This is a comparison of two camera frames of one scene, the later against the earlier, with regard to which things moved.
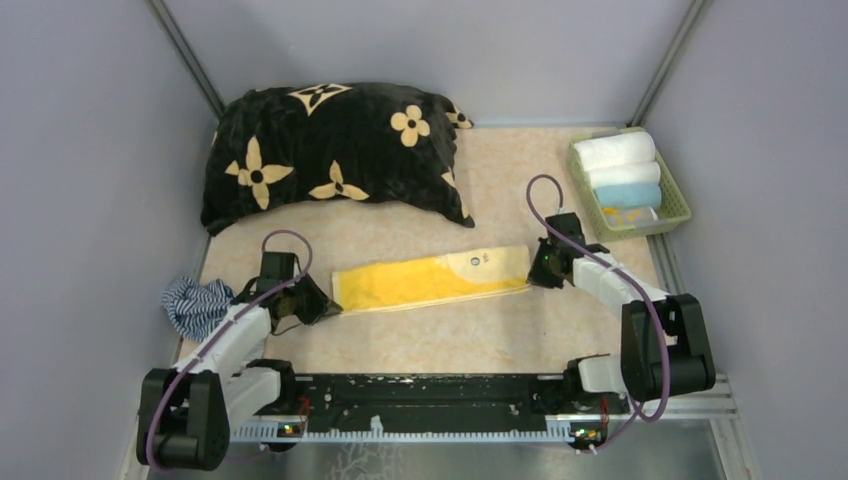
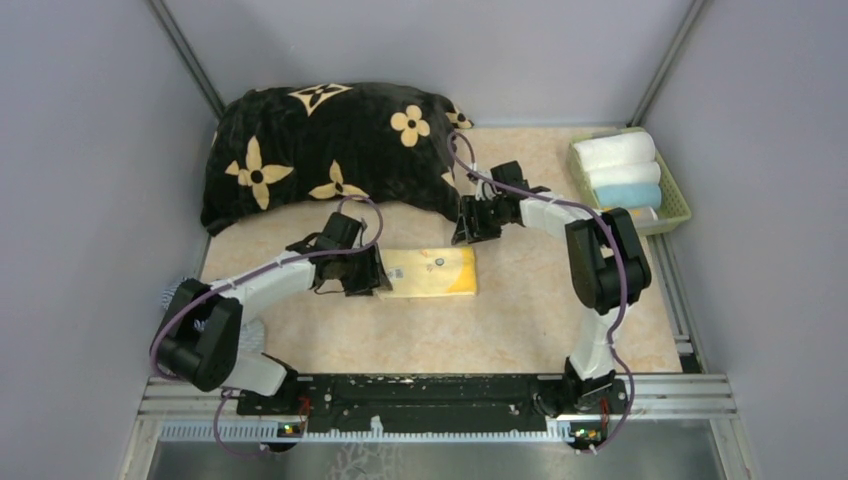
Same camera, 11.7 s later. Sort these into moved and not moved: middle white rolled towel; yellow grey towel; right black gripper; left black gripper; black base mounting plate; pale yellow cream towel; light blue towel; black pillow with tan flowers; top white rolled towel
Moved: left black gripper; pale yellow cream towel; right black gripper
Not moved: light blue towel; yellow grey towel; black pillow with tan flowers; black base mounting plate; top white rolled towel; middle white rolled towel
